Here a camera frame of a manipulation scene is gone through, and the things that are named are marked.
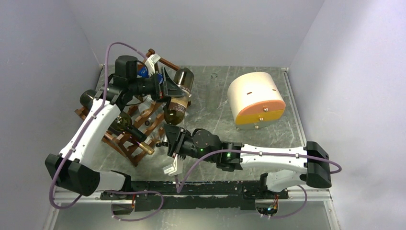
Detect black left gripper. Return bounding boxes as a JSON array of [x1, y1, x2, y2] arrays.
[[130, 67, 186, 104]]

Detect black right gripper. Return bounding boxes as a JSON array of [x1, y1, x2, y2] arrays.
[[162, 123, 216, 163]]

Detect green wine bottle silver neck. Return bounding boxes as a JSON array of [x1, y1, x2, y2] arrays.
[[164, 68, 194, 125]]

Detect tall clear glass bottle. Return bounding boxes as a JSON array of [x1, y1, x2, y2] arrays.
[[205, 73, 220, 111]]

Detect dark wine bottle black neck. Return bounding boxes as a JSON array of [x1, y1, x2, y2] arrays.
[[79, 90, 147, 143]]

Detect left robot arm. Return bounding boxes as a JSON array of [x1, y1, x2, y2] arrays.
[[45, 55, 186, 199]]

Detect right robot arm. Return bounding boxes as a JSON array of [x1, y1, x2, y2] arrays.
[[162, 124, 332, 198]]

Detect amber bottle gold foil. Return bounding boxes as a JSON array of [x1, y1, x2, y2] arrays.
[[135, 140, 155, 155]]

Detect blue glass bottle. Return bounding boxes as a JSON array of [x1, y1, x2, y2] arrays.
[[137, 66, 163, 83]]

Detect brown wooden wine rack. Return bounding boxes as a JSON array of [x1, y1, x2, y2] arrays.
[[75, 49, 180, 166]]

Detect white cylindrical drawer box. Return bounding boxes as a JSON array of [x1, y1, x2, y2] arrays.
[[227, 72, 286, 130]]

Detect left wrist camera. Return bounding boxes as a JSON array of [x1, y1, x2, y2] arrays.
[[145, 54, 161, 76]]

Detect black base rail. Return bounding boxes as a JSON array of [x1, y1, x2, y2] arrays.
[[100, 180, 289, 211]]

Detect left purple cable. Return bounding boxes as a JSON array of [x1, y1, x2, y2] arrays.
[[47, 42, 165, 222]]

